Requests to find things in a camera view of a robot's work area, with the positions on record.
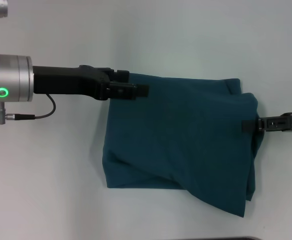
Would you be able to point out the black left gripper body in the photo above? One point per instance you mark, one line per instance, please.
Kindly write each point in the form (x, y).
(70, 81)

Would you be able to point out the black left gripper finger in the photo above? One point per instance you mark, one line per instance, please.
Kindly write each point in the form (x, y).
(125, 90)
(122, 75)

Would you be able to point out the teal T-shirt with FREE print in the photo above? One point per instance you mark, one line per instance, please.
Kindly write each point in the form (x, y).
(180, 137)

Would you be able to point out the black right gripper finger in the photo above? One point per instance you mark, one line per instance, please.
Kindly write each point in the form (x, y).
(276, 123)

